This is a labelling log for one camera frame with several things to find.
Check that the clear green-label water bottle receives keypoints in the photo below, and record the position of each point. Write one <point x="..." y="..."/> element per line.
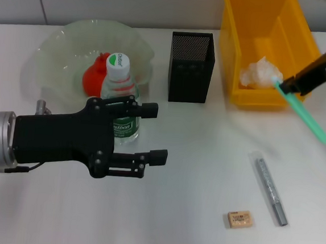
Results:
<point x="118" y="78"/>

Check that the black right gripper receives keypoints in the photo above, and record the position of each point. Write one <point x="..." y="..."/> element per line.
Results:
<point x="321" y="70"/>

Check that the black mesh pen holder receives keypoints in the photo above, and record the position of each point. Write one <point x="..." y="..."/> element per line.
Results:
<point x="189" y="81"/>

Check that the orange toy fruit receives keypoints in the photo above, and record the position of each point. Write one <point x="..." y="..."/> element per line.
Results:
<point x="92" y="78"/>

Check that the yellow plastic bin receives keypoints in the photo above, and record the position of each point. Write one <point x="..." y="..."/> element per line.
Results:
<point x="245" y="29"/>

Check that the mint green pen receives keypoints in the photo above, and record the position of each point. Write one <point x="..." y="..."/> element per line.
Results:
<point x="308" y="120"/>

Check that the silver glitter pen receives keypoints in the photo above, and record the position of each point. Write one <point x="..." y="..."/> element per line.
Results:
<point x="271" y="191"/>

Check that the beige eraser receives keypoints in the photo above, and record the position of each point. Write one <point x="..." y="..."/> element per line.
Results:
<point x="239" y="219"/>

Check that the white paper ball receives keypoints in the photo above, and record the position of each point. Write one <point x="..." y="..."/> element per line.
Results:
<point x="258" y="73"/>

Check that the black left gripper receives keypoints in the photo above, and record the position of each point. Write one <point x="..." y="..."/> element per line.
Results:
<point x="61" y="139"/>

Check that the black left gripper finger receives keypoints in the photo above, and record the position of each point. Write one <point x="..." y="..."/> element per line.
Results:
<point x="149" y="110"/>
<point x="158" y="156"/>

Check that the green glass fruit plate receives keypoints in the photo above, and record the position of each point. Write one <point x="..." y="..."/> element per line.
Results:
<point x="60" y="58"/>

